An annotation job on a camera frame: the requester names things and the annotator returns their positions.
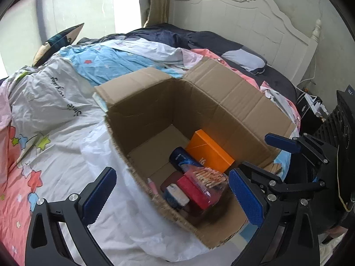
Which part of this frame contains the cotton swab packet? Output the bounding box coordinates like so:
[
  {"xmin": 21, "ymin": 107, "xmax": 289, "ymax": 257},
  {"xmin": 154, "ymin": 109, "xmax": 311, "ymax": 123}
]
[{"xmin": 183, "ymin": 164, "xmax": 228, "ymax": 200}]

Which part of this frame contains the orange gift box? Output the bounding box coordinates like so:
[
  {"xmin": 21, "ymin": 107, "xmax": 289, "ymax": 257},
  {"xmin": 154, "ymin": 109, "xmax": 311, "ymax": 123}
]
[{"xmin": 185, "ymin": 129, "xmax": 235, "ymax": 172}]

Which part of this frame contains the red square box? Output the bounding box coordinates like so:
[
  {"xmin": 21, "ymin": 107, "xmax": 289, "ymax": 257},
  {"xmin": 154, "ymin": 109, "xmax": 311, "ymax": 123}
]
[{"xmin": 177, "ymin": 176, "xmax": 220, "ymax": 210}]

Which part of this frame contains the maroon zip case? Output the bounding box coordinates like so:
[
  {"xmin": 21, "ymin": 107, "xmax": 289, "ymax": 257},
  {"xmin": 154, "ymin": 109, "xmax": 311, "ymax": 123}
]
[{"xmin": 160, "ymin": 171, "xmax": 203, "ymax": 217}]

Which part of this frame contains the dark blue shampoo bottle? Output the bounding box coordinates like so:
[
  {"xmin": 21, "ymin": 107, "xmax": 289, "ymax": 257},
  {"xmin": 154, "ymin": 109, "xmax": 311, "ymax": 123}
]
[{"xmin": 168, "ymin": 147, "xmax": 202, "ymax": 174}]

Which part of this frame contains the pink cream tube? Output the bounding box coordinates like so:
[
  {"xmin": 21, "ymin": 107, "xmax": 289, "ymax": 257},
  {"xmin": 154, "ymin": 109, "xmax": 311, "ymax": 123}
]
[{"xmin": 147, "ymin": 178, "xmax": 159, "ymax": 196}]

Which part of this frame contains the starry night tissue pack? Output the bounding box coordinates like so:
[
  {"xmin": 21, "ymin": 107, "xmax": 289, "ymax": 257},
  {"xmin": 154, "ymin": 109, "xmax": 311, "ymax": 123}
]
[{"xmin": 164, "ymin": 183, "xmax": 189, "ymax": 208}]

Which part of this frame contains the brown cardboard box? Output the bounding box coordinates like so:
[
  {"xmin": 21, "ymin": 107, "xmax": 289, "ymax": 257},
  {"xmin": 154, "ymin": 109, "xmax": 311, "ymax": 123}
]
[{"xmin": 95, "ymin": 58, "xmax": 297, "ymax": 248}]

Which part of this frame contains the cartoon star bed sheet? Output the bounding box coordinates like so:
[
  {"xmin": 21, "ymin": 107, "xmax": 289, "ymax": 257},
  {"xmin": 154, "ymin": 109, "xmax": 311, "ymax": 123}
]
[{"xmin": 0, "ymin": 37, "xmax": 303, "ymax": 266}]

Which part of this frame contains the navy blue blanket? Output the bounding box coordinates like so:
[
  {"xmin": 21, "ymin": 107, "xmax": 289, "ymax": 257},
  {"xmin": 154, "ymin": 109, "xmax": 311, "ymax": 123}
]
[{"xmin": 76, "ymin": 22, "xmax": 297, "ymax": 104}]

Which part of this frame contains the pink crumpled sheet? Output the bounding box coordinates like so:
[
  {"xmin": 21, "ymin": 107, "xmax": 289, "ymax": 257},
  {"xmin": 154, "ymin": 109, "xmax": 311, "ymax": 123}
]
[{"xmin": 0, "ymin": 80, "xmax": 12, "ymax": 131}]

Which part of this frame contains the white carved headboard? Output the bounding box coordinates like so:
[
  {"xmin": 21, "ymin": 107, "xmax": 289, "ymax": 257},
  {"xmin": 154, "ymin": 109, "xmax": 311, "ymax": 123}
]
[{"xmin": 168, "ymin": 0, "xmax": 322, "ymax": 85}]

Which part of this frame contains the dark patterned pillow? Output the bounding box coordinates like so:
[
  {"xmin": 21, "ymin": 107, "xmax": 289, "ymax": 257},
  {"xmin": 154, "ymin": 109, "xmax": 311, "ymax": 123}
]
[{"xmin": 32, "ymin": 23, "xmax": 84, "ymax": 67}]

